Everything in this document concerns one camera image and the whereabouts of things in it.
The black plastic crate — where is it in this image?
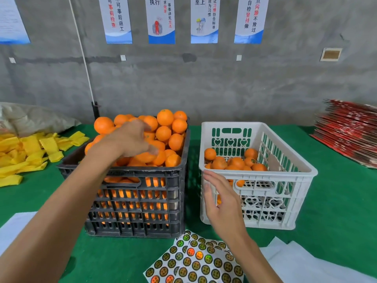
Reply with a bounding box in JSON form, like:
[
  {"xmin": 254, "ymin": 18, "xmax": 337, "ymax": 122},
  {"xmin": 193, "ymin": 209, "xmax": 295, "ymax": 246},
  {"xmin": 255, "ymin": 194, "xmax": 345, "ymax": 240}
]
[{"xmin": 58, "ymin": 123, "xmax": 191, "ymax": 238}]

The stack of red cardboard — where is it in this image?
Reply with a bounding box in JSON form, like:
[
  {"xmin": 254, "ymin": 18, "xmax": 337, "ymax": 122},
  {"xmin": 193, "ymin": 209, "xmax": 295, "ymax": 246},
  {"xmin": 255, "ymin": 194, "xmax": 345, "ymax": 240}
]
[{"xmin": 311, "ymin": 99, "xmax": 377, "ymax": 169}]

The pile of yellow bags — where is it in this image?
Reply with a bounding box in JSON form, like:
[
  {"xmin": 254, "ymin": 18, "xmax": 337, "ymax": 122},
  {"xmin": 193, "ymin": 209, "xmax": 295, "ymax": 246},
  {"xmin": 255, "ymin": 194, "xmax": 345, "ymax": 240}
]
[{"xmin": 0, "ymin": 130, "xmax": 90, "ymax": 187}]

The person's right forearm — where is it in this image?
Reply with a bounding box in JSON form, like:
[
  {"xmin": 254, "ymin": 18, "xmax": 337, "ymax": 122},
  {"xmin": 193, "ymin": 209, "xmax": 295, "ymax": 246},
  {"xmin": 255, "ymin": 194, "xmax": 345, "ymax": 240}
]
[{"xmin": 227, "ymin": 230, "xmax": 284, "ymax": 283}]

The white printed paper sheet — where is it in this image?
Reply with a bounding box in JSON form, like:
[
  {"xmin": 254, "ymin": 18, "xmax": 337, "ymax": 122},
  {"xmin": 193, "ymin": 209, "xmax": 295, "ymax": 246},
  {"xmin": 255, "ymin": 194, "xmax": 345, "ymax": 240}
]
[{"xmin": 0, "ymin": 211, "xmax": 37, "ymax": 257}]

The person's right hand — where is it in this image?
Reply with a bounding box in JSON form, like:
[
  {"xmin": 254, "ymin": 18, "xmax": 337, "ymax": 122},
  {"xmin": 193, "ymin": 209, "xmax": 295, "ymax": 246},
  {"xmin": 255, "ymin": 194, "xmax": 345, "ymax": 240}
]
[{"xmin": 202, "ymin": 169, "xmax": 248, "ymax": 239}]

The white notice with blue border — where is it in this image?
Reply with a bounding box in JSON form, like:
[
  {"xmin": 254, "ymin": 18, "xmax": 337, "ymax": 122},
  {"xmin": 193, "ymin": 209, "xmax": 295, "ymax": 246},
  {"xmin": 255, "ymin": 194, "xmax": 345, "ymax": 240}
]
[{"xmin": 0, "ymin": 0, "xmax": 30, "ymax": 45}]

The white backing sheet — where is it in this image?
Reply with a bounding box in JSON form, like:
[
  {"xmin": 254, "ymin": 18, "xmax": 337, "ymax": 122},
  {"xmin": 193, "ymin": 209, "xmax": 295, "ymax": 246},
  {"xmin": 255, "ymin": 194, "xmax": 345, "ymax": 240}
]
[{"xmin": 259, "ymin": 235, "xmax": 377, "ymax": 283}]

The holographic sticker sheet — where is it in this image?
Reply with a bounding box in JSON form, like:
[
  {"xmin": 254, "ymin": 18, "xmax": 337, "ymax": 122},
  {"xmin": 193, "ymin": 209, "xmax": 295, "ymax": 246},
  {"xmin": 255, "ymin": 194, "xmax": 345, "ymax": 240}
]
[{"xmin": 144, "ymin": 230, "xmax": 244, "ymax": 283}]

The person's left forearm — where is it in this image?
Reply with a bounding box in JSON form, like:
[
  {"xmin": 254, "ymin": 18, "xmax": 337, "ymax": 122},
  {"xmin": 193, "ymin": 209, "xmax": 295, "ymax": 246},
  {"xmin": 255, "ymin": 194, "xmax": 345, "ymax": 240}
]
[{"xmin": 0, "ymin": 147, "xmax": 127, "ymax": 283}]

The blue white wall poster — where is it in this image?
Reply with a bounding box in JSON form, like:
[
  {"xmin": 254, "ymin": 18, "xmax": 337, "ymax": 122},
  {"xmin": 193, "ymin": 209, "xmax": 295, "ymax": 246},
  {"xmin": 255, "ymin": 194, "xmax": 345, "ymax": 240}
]
[
  {"xmin": 190, "ymin": 0, "xmax": 220, "ymax": 44},
  {"xmin": 234, "ymin": 0, "xmax": 270, "ymax": 45},
  {"xmin": 145, "ymin": 0, "xmax": 176, "ymax": 45},
  {"xmin": 98, "ymin": 0, "xmax": 133, "ymax": 45}
]

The heap of labelled oranges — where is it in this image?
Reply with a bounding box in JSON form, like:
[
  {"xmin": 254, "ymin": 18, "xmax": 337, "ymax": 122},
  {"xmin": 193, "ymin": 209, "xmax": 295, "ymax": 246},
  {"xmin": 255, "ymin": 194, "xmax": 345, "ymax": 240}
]
[{"xmin": 203, "ymin": 147, "xmax": 269, "ymax": 189}]

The green felt table cover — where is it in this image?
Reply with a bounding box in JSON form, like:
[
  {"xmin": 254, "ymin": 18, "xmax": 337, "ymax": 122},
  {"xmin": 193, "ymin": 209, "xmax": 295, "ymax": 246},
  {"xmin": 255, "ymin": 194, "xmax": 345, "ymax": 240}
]
[{"xmin": 0, "ymin": 123, "xmax": 377, "ymax": 283}]

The beige woven sack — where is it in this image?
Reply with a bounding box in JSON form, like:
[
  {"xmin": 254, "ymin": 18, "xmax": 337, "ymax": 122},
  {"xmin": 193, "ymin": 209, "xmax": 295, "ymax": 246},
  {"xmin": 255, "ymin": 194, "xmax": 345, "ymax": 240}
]
[{"xmin": 0, "ymin": 102, "xmax": 82, "ymax": 137}]

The white pole with black base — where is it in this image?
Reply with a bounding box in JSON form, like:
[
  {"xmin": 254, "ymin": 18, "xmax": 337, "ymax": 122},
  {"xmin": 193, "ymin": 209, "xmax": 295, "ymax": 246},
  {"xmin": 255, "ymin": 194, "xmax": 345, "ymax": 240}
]
[{"xmin": 68, "ymin": 0, "xmax": 101, "ymax": 119}]

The pile of oranges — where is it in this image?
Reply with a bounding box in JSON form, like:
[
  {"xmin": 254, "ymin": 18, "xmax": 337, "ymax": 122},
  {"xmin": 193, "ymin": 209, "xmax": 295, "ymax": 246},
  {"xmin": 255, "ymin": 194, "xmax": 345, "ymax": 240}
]
[{"xmin": 84, "ymin": 109, "xmax": 188, "ymax": 224}]

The white plastic crate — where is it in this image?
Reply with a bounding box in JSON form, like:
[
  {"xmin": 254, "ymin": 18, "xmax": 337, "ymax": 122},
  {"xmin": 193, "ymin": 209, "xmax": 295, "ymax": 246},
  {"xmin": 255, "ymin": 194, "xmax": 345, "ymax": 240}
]
[{"xmin": 199, "ymin": 121, "xmax": 319, "ymax": 230}]

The person's left hand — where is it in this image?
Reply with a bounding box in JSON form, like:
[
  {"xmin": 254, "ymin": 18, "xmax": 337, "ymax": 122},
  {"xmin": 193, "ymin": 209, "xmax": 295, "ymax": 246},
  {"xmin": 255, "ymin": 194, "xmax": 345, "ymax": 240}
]
[{"xmin": 94, "ymin": 119, "xmax": 160, "ymax": 169}]

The beige wall plate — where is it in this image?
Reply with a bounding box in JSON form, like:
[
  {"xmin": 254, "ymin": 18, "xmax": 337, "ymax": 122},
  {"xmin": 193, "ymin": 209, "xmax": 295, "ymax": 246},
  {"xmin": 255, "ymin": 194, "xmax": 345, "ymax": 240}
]
[{"xmin": 320, "ymin": 48, "xmax": 343, "ymax": 62}]

